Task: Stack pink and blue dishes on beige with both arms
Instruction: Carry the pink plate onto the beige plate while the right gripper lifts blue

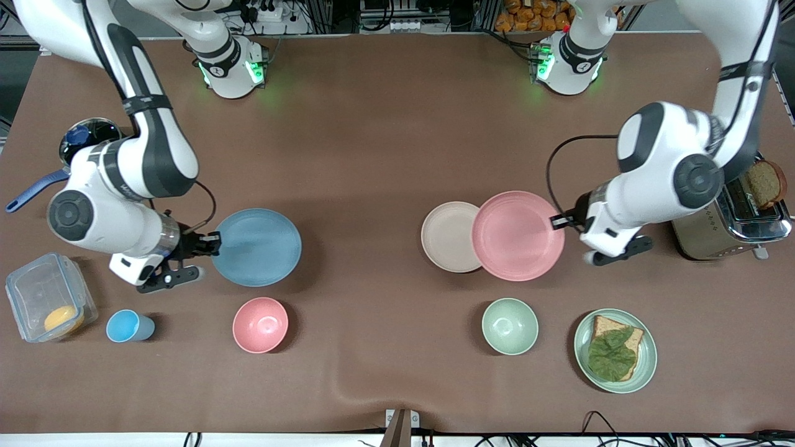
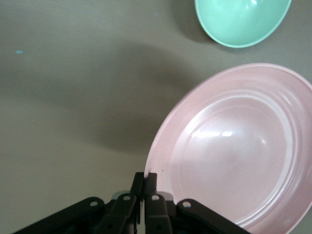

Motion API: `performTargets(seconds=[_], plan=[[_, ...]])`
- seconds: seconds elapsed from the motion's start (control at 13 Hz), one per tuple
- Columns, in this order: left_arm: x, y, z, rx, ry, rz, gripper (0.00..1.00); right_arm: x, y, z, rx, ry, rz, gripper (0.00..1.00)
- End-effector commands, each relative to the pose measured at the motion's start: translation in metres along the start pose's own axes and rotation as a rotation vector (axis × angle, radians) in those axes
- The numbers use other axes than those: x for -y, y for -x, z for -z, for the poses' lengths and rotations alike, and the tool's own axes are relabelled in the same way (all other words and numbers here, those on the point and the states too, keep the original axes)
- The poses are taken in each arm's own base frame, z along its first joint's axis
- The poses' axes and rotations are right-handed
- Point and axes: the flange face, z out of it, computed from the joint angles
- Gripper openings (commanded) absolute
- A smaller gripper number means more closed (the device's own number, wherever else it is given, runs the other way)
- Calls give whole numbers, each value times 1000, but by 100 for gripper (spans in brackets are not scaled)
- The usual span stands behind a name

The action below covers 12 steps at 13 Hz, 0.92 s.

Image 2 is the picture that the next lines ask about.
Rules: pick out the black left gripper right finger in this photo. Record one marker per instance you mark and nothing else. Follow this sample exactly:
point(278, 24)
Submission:
point(157, 212)

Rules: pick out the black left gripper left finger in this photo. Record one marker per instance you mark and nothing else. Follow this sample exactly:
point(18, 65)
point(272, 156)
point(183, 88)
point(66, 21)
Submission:
point(122, 209)

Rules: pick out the pink plate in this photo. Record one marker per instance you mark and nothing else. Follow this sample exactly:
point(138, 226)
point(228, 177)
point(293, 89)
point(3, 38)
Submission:
point(231, 146)

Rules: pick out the green bowl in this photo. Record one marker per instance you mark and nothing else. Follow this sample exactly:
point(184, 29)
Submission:
point(239, 22)

